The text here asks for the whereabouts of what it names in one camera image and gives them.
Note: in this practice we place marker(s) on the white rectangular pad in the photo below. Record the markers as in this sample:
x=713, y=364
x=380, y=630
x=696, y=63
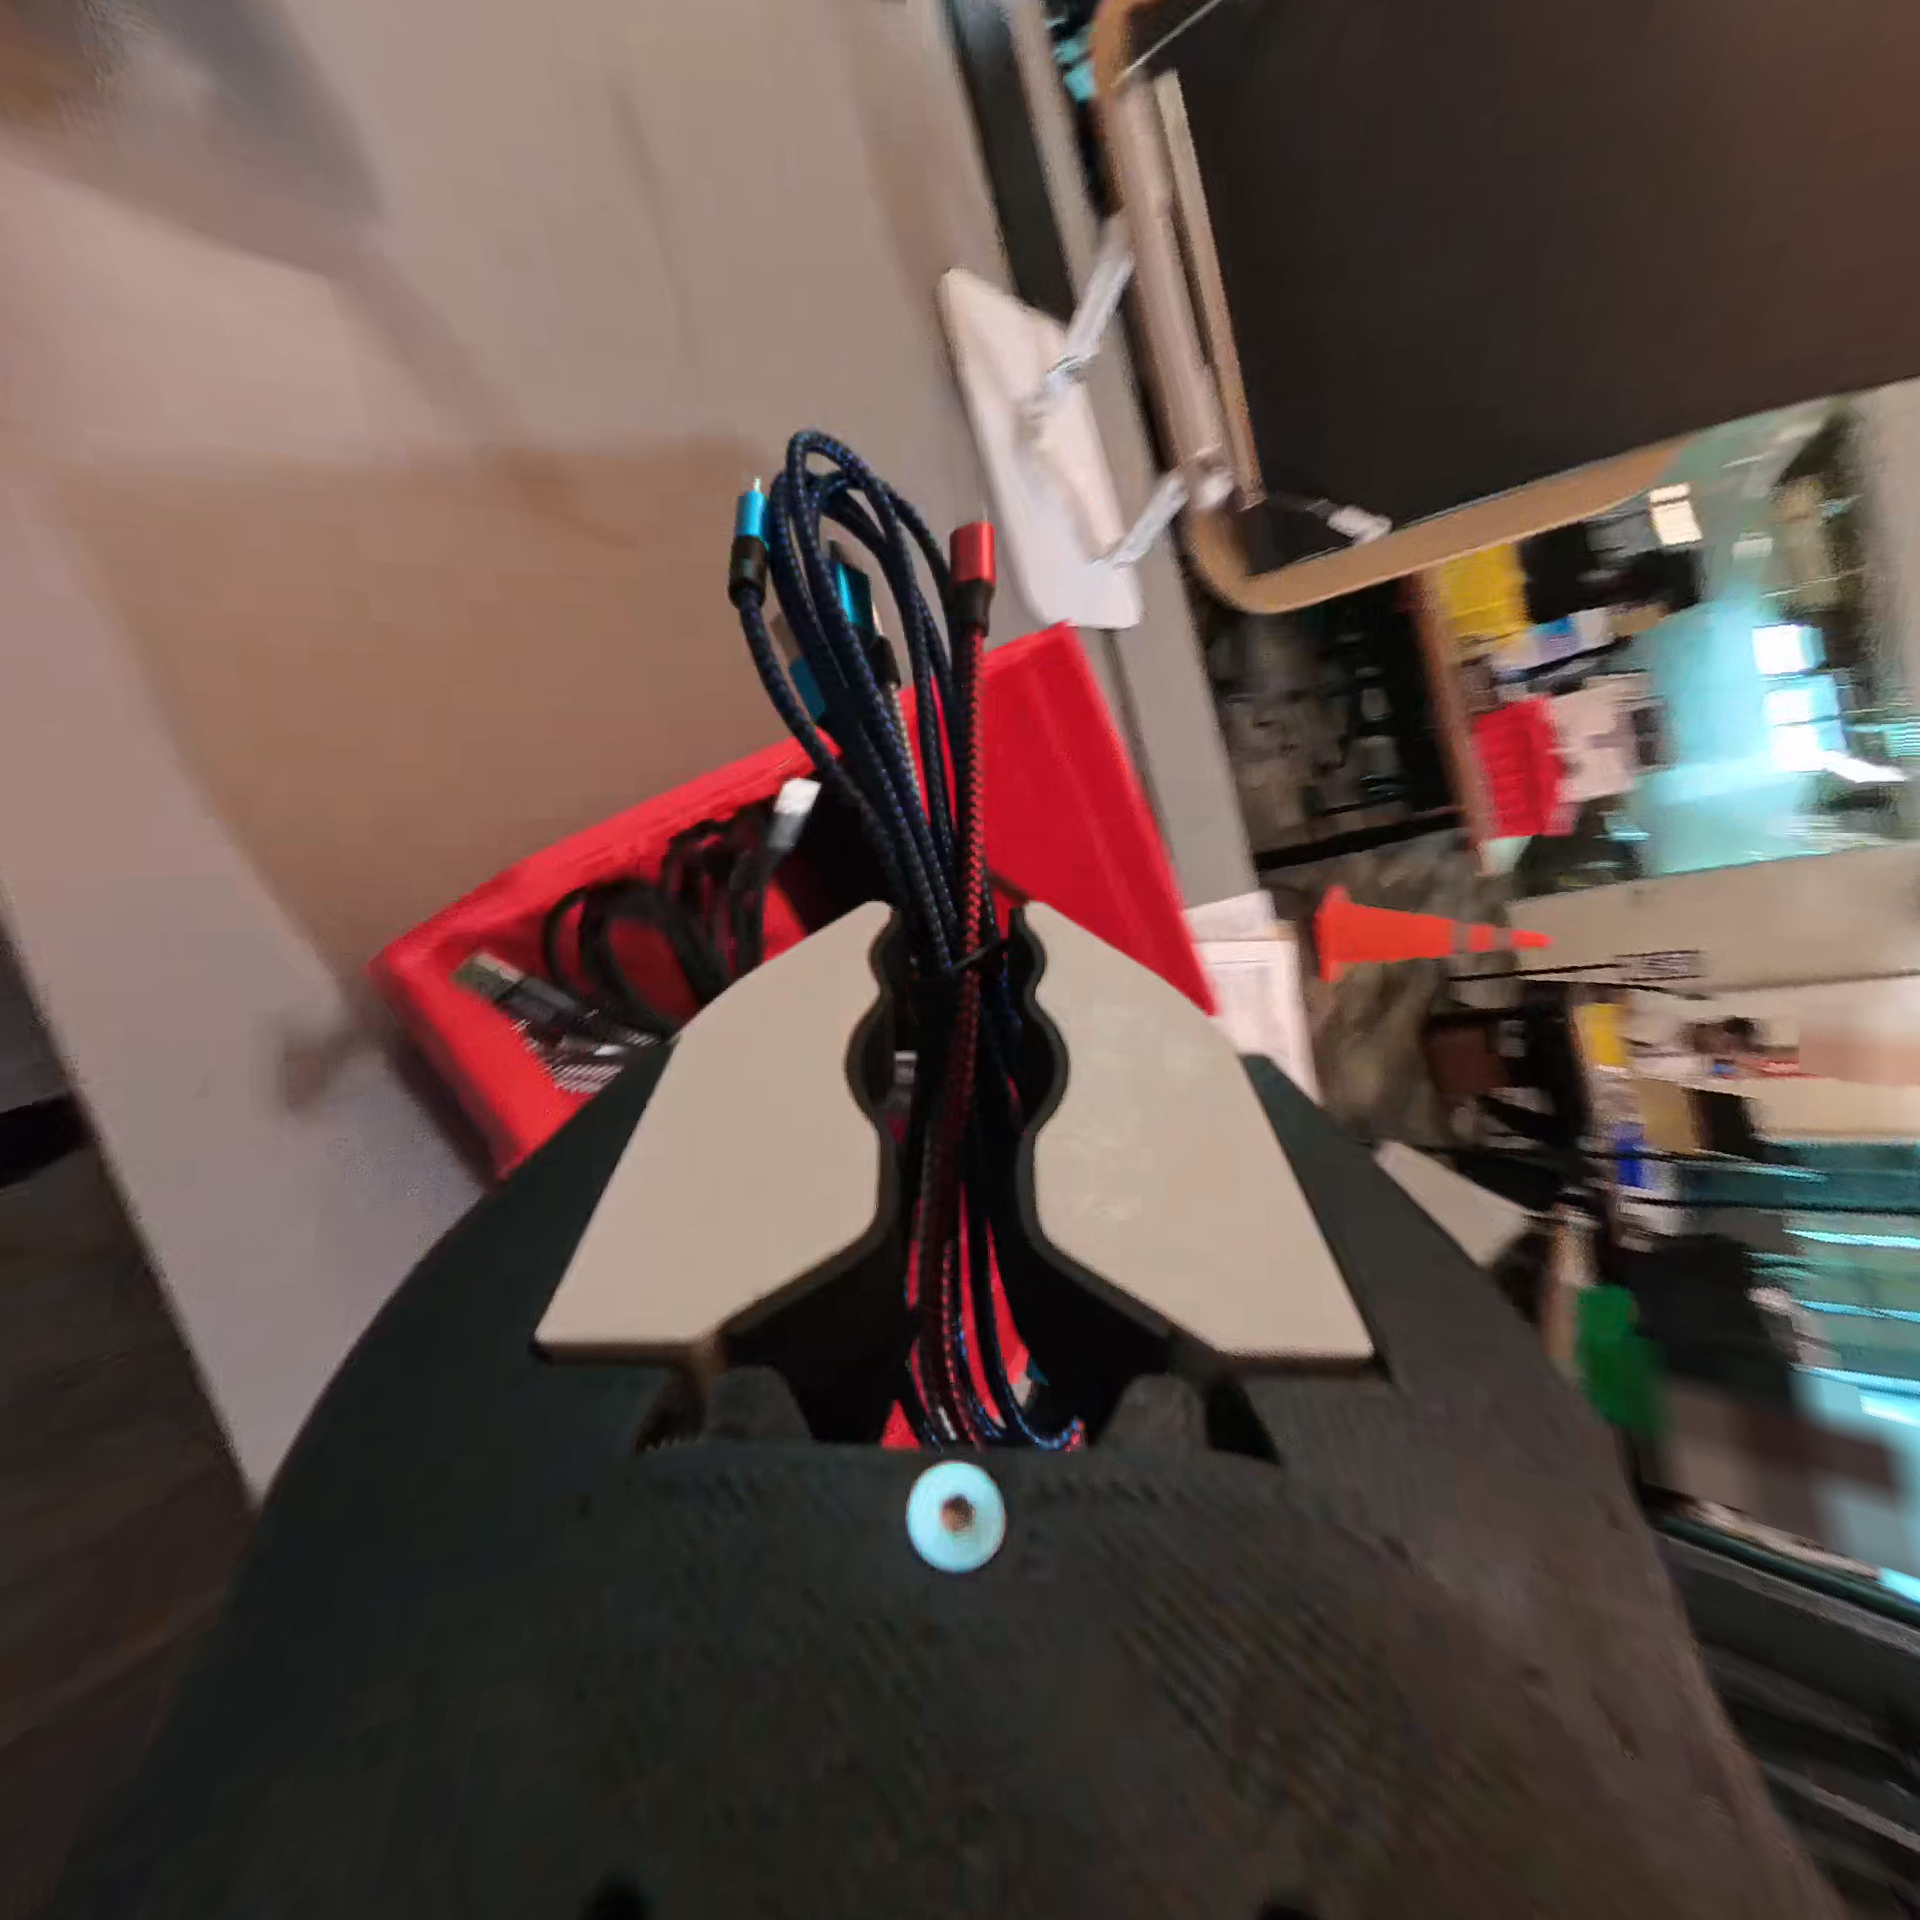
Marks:
x=1036, y=452

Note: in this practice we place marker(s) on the dark panel with wooden frame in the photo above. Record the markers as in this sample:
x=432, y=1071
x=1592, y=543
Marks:
x=1499, y=224

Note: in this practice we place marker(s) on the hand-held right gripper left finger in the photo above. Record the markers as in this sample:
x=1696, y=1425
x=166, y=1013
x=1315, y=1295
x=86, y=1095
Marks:
x=720, y=1156

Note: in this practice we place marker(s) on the orange cone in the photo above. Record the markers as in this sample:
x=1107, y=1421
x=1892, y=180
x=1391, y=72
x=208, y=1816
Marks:
x=1382, y=934

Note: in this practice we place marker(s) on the grey desk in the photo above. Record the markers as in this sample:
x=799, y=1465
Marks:
x=451, y=301

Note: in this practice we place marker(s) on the small red crate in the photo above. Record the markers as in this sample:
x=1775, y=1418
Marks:
x=1523, y=764

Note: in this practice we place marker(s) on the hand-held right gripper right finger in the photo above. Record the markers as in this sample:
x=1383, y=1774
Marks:
x=1184, y=1185

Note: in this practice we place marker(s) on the red plastic bin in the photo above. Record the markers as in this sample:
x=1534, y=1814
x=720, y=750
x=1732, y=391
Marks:
x=1079, y=780

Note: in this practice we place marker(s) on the white paper sheet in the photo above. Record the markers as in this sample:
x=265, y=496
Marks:
x=1254, y=991

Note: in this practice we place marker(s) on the green object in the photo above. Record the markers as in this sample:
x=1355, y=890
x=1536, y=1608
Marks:
x=1617, y=1349

